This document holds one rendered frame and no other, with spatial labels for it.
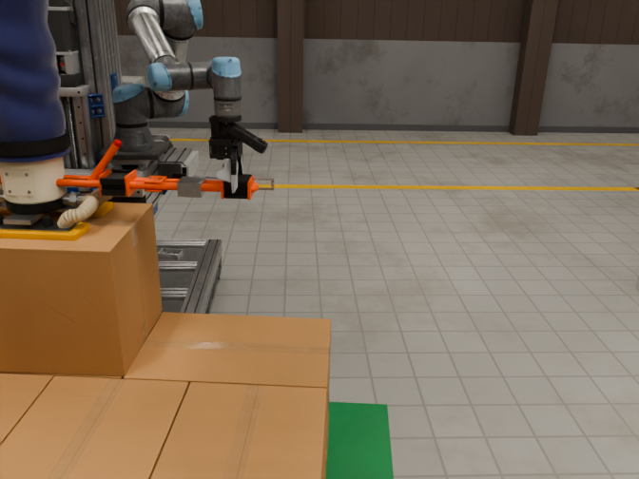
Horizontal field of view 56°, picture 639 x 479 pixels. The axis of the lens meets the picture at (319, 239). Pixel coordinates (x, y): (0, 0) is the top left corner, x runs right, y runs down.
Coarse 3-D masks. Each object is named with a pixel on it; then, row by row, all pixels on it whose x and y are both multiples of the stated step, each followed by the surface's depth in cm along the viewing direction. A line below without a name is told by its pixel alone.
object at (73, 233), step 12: (0, 216) 169; (48, 216) 170; (0, 228) 168; (12, 228) 168; (24, 228) 168; (36, 228) 168; (48, 228) 168; (60, 228) 168; (72, 228) 169; (84, 228) 171
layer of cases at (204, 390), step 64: (192, 320) 206; (256, 320) 207; (320, 320) 208; (0, 384) 171; (64, 384) 171; (128, 384) 172; (192, 384) 173; (256, 384) 174; (320, 384) 174; (0, 448) 147; (64, 448) 148; (128, 448) 148; (192, 448) 148; (256, 448) 149; (320, 448) 149
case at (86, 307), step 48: (0, 240) 165; (48, 240) 166; (96, 240) 167; (144, 240) 189; (0, 288) 166; (48, 288) 165; (96, 288) 164; (144, 288) 190; (0, 336) 172; (48, 336) 171; (96, 336) 170; (144, 336) 192
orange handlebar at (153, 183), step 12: (0, 180) 173; (60, 180) 172; (72, 180) 172; (84, 180) 172; (96, 180) 172; (144, 180) 175; (156, 180) 172; (168, 180) 175; (204, 180) 175; (216, 180) 175; (252, 192) 171
